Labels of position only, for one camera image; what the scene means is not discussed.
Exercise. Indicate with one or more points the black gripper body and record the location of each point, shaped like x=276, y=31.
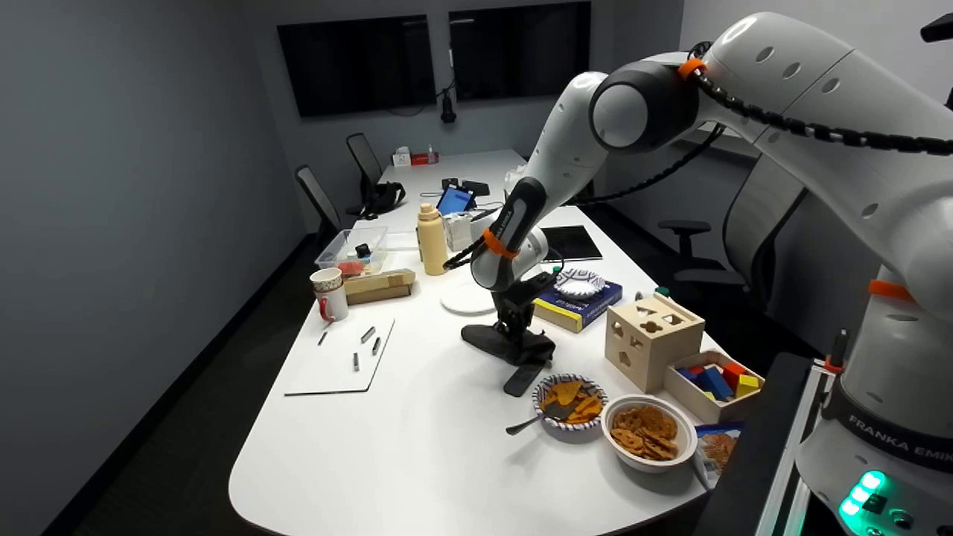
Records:
x=516, y=308

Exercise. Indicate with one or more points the dark grey towel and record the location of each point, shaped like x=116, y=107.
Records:
x=481, y=341

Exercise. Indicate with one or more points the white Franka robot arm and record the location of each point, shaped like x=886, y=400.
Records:
x=804, y=68

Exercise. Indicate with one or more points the black phone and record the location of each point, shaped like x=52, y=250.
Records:
x=521, y=378

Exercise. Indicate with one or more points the white round plate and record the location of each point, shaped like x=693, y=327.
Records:
x=463, y=302

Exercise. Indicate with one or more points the blue and yellow book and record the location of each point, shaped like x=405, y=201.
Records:
x=583, y=308

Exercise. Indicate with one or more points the empty patterned paper bowl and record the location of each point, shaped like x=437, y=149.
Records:
x=578, y=287

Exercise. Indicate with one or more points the orange chips pile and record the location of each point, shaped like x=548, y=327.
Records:
x=572, y=400

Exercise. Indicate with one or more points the metal spoon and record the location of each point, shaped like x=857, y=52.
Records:
x=521, y=424

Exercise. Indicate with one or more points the patterned bowl with chips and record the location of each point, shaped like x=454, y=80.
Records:
x=571, y=420

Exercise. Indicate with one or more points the white cup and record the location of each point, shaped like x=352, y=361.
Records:
x=460, y=230

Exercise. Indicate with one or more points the tan squeeze bottle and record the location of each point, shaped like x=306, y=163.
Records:
x=434, y=241

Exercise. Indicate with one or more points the wooden shape sorter cube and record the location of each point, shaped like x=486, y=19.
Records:
x=651, y=344

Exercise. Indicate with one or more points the white bowl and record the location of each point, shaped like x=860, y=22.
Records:
x=620, y=448

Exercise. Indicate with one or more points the pretzel crackers pile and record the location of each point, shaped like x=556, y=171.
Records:
x=645, y=431

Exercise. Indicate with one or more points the blue lobed block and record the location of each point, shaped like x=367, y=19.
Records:
x=693, y=369

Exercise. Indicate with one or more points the shallow wooden tray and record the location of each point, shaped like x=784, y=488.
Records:
x=696, y=390

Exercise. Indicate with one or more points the black bag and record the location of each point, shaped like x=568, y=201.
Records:
x=382, y=201

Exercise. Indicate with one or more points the long blue block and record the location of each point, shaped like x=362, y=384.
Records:
x=709, y=382

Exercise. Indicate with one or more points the white paper with pen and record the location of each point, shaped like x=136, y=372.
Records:
x=331, y=372

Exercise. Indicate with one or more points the black office chair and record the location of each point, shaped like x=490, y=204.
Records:
x=696, y=257

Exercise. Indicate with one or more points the clear plastic container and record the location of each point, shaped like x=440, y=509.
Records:
x=347, y=241

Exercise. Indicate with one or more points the red and white boxes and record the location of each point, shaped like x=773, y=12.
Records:
x=416, y=154

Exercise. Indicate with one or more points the red cube block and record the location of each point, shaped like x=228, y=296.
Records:
x=734, y=372

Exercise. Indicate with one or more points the blue snack bag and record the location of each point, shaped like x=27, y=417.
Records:
x=718, y=451

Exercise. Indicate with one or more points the yellow cube block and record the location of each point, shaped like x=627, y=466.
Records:
x=749, y=382

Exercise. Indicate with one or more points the mesh back chair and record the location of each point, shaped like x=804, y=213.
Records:
x=316, y=196
x=364, y=154

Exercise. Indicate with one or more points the large grey office chair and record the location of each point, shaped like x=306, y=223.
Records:
x=793, y=247

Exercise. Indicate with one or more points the wall monitor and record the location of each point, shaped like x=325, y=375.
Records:
x=519, y=49
x=358, y=64

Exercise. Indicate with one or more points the white metal rail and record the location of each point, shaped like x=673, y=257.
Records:
x=793, y=455

